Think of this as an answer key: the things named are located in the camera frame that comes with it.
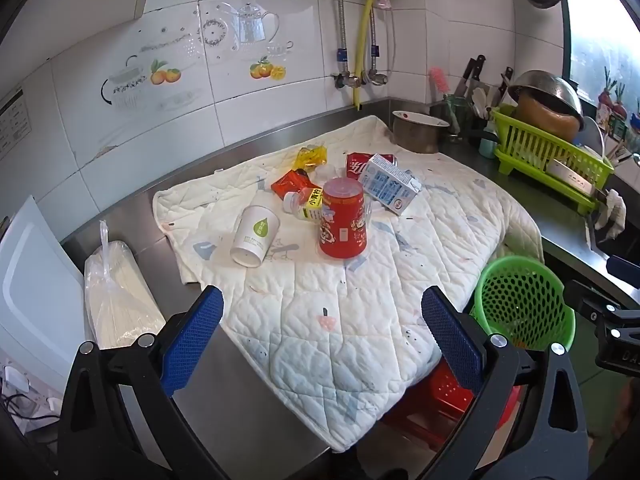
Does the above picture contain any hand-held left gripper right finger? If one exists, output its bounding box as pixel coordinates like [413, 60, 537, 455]
[421, 286, 588, 480]

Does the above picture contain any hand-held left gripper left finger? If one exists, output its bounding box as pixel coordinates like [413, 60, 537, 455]
[57, 285, 226, 480]

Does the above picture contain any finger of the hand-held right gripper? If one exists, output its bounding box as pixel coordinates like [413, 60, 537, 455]
[605, 254, 640, 282]
[562, 279, 640, 322]

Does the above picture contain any green mesh basket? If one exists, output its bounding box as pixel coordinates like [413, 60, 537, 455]
[470, 255, 576, 353]

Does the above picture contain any white paper cup with lid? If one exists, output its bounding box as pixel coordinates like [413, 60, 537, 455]
[230, 204, 281, 267]

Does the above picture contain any blue and white milk carton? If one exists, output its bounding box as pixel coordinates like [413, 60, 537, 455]
[357, 154, 422, 216]

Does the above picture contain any clear plastic cup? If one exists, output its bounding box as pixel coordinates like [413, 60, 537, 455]
[307, 162, 342, 187]

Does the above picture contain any white rag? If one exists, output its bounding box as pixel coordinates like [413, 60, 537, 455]
[592, 189, 627, 241]

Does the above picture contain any red plastic stool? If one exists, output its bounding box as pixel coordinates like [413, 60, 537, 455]
[382, 357, 521, 441]

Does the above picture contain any bag of dried noodles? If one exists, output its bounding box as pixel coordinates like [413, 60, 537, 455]
[84, 220, 167, 351]

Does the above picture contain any white quilted blanket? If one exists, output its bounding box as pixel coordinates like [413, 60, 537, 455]
[152, 115, 546, 453]

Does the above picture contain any white plate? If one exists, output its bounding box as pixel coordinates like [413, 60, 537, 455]
[582, 115, 606, 158]

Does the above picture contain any red paper tub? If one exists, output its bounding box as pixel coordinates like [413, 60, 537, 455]
[318, 177, 368, 259]

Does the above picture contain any green dish rack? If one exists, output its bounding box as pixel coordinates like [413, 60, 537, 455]
[490, 105, 615, 213]

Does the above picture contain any brown clay pot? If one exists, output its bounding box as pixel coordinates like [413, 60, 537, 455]
[515, 94, 581, 143]

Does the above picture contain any white cutting board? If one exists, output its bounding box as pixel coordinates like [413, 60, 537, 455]
[0, 196, 96, 391]

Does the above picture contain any teal bottle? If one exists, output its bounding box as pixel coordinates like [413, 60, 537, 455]
[478, 127, 501, 159]

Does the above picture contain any white power strip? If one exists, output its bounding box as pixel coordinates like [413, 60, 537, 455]
[0, 365, 63, 421]

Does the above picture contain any small yellow label bottle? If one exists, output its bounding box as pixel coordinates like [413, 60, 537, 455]
[282, 186, 323, 222]

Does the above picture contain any red snack wrapper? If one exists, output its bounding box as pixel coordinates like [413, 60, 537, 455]
[271, 169, 313, 198]

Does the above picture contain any steel mixing bowl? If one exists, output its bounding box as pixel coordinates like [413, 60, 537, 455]
[507, 70, 586, 133]

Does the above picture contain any red soda can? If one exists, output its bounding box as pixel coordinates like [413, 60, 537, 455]
[346, 152, 398, 181]

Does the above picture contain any metal pot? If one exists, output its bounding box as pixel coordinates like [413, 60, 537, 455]
[391, 110, 451, 155]

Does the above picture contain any yellow plastic wrapper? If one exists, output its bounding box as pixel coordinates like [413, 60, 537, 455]
[292, 144, 331, 171]

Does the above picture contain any white spatula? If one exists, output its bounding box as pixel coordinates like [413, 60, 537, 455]
[472, 87, 493, 121]

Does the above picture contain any green utensil holder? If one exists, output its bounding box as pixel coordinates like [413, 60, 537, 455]
[442, 94, 476, 136]

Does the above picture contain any metal water valve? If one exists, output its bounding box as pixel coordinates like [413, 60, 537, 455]
[334, 71, 390, 92]

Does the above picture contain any black handled knife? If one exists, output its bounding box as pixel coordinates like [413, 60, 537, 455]
[461, 55, 487, 98]
[492, 66, 515, 106]

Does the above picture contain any wall label sticker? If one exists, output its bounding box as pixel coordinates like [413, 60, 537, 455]
[0, 87, 28, 161]

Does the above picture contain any braided metal hose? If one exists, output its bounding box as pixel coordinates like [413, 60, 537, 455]
[369, 5, 396, 78]
[332, 0, 351, 86]

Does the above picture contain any yellow gas hose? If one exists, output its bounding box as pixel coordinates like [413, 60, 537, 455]
[352, 0, 379, 111]

